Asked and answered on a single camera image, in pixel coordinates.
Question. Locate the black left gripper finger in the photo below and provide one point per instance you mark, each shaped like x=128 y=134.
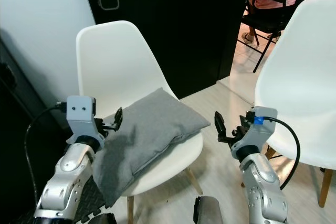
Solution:
x=117 y=119

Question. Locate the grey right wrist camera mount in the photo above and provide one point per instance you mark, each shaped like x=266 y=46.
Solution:
x=257 y=132

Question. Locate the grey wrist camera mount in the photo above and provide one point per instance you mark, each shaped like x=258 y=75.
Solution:
x=257 y=132
x=81 y=116

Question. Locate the white plastic chair wooden legs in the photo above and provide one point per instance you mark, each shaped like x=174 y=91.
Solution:
x=299 y=66
x=115 y=56

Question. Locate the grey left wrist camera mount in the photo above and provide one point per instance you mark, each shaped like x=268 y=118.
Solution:
x=81 y=116

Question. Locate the grey fabric pillow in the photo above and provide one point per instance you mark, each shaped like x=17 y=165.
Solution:
x=152 y=129

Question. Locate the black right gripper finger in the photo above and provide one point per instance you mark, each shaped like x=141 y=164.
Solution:
x=220 y=124
x=246 y=122

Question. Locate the black folding chair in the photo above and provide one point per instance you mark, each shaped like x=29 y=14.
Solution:
x=268 y=20

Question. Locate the black textured floor mat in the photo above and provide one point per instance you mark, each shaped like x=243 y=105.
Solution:
x=84 y=203

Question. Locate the black door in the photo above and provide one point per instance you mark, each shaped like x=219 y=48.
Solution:
x=173 y=24

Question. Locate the black cabinet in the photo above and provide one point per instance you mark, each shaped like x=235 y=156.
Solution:
x=13 y=140

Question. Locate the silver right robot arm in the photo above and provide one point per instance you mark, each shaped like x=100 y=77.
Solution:
x=265 y=187

